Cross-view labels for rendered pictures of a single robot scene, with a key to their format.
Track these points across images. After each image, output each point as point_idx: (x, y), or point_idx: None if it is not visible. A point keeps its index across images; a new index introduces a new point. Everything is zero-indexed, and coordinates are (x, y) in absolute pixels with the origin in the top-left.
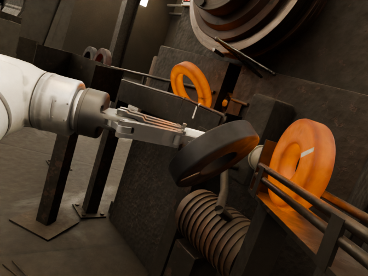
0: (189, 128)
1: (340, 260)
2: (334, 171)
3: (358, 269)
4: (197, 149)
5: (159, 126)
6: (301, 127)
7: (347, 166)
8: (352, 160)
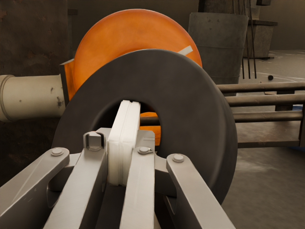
0: (111, 134)
1: (282, 130)
2: (42, 62)
3: (286, 126)
4: (232, 153)
5: (186, 197)
6: (136, 25)
7: (53, 50)
8: (55, 41)
